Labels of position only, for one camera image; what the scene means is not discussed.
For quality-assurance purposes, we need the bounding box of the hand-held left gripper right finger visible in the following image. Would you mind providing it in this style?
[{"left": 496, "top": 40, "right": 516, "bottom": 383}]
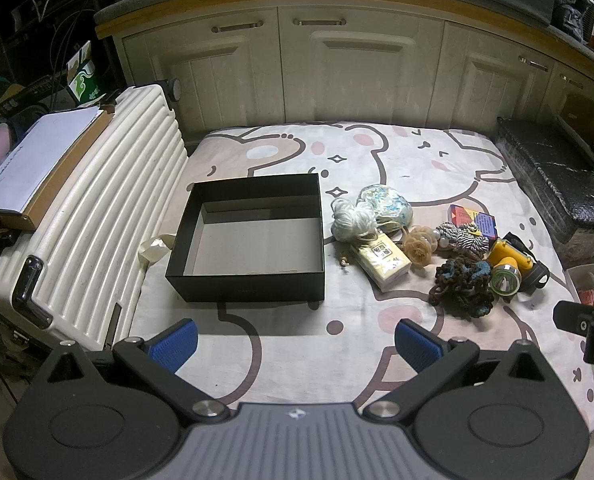
[{"left": 363, "top": 317, "right": 555, "bottom": 424}]

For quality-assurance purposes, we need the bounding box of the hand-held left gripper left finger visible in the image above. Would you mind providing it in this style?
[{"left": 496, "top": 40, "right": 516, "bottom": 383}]
[{"left": 41, "top": 318, "right": 232, "bottom": 426}]

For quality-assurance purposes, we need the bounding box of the yellow headlamp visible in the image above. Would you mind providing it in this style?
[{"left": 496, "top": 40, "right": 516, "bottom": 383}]
[{"left": 487, "top": 232, "right": 550, "bottom": 302}]

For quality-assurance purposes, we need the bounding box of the dark crochet scrunchie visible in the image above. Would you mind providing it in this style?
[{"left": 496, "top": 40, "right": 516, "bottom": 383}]
[{"left": 429, "top": 255, "right": 498, "bottom": 319}]

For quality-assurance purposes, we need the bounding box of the cream tissue packet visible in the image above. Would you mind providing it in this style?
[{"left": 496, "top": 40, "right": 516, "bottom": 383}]
[{"left": 351, "top": 232, "right": 411, "bottom": 291}]

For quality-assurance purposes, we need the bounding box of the beige flower hair tie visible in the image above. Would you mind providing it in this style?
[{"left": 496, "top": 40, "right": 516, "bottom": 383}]
[{"left": 402, "top": 226, "right": 438, "bottom": 267}]

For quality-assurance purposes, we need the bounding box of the grey braided rope knot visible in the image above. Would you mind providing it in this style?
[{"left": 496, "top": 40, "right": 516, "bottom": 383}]
[{"left": 434, "top": 221, "right": 492, "bottom": 254}]

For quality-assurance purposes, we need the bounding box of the black cardboard box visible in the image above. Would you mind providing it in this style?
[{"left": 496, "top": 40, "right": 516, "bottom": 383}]
[{"left": 165, "top": 173, "right": 326, "bottom": 304}]

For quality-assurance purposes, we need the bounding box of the small colourful printed box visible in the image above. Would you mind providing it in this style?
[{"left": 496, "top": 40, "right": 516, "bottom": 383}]
[{"left": 448, "top": 204, "right": 499, "bottom": 239}]

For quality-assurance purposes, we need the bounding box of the blue floral fabric pouch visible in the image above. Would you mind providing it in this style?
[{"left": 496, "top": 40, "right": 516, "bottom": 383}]
[{"left": 356, "top": 185, "right": 414, "bottom": 234}]

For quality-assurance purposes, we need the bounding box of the white yarn ball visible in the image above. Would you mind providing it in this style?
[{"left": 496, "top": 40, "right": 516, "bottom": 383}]
[{"left": 331, "top": 196, "right": 378, "bottom": 242}]

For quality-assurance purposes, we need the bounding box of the clear plastic bin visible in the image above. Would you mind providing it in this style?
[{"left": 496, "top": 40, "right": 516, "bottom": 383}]
[{"left": 564, "top": 261, "right": 594, "bottom": 312}]

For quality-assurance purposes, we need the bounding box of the cream ribbon bag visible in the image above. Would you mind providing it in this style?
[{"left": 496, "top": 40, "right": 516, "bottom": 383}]
[{"left": 139, "top": 234, "right": 178, "bottom": 267}]

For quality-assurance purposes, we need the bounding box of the black wrapped bundle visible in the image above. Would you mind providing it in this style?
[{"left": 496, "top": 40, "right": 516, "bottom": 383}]
[{"left": 494, "top": 116, "right": 594, "bottom": 269}]

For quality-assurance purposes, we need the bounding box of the white ribbed suitcase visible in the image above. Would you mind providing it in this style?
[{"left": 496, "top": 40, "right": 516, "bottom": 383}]
[{"left": 0, "top": 78, "right": 188, "bottom": 352}]

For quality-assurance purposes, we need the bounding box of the bear printed blanket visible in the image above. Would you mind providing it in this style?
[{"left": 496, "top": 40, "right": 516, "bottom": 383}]
[{"left": 137, "top": 120, "right": 594, "bottom": 431}]

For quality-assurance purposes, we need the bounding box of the brown cardboard carton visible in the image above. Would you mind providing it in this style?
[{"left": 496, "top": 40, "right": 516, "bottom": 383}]
[{"left": 0, "top": 104, "right": 118, "bottom": 232}]

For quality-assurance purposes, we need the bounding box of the white paper sheet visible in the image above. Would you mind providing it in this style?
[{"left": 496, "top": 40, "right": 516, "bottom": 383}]
[{"left": 0, "top": 106, "right": 102, "bottom": 211}]

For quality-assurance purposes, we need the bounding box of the cream cabinet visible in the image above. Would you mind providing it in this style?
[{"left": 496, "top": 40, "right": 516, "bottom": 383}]
[{"left": 94, "top": 0, "right": 594, "bottom": 138}]

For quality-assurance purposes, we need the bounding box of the green and white carton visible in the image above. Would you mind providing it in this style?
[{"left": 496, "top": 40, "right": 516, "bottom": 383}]
[{"left": 66, "top": 40, "right": 104, "bottom": 107}]

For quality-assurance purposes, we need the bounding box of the black flat carton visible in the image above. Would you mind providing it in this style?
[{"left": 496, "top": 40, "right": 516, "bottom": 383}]
[{"left": 0, "top": 74, "right": 70, "bottom": 116}]

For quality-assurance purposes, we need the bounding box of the black backpack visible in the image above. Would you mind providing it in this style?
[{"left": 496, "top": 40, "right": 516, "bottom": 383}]
[{"left": 551, "top": 0, "right": 594, "bottom": 42}]

